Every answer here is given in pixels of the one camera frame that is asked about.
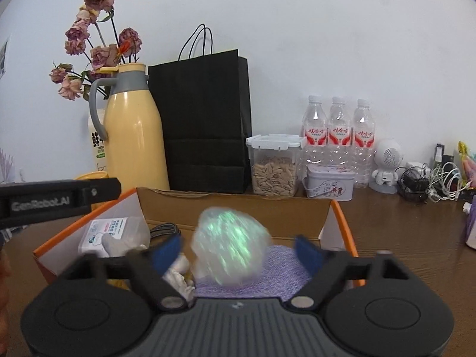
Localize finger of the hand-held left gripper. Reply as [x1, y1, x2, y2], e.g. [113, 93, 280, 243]
[76, 178, 122, 214]

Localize iridescent clear ball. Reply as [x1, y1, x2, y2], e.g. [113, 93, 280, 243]
[190, 206, 272, 287]

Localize purple woven cloth pouch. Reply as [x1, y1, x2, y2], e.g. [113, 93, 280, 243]
[193, 245, 313, 300]

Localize orange cardboard box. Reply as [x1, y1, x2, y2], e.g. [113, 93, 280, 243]
[33, 187, 359, 291]

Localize grey wall sticker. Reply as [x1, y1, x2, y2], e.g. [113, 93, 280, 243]
[0, 37, 10, 79]

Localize clear container of seeds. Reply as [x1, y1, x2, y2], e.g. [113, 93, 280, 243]
[245, 134, 307, 197]

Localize white milk carton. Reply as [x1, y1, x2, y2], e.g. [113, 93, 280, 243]
[87, 108, 108, 172]

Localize dried pink flower bouquet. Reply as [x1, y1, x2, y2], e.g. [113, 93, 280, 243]
[50, 0, 143, 101]

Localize white charger cable bundle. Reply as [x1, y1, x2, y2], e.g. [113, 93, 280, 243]
[405, 162, 475, 203]

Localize yellow thermos jug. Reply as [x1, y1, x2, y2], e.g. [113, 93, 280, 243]
[88, 63, 171, 191]

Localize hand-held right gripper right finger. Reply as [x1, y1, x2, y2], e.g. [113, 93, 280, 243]
[286, 234, 410, 311]

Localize white robot-shaped speaker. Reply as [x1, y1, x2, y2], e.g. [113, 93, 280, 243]
[371, 138, 402, 195]

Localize clear cotton swab container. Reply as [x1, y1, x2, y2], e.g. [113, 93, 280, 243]
[78, 216, 151, 258]

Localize black braided cable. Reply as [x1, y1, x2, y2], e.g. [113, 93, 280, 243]
[149, 223, 183, 239]

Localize colourful snack packets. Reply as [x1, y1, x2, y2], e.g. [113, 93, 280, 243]
[457, 140, 476, 190]

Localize black paper bag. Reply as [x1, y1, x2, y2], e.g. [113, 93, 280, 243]
[148, 24, 253, 194]

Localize grey metal tin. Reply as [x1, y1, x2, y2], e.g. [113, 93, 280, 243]
[302, 164, 356, 202]

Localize black charger cable bundle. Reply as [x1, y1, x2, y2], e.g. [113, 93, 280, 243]
[397, 165, 432, 203]

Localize purple tissue pack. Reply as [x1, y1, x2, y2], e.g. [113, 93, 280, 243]
[463, 197, 476, 250]

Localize purple feathery decoration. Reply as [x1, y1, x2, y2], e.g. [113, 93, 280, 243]
[0, 149, 15, 181]

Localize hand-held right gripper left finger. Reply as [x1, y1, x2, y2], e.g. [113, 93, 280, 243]
[57, 235, 192, 311]

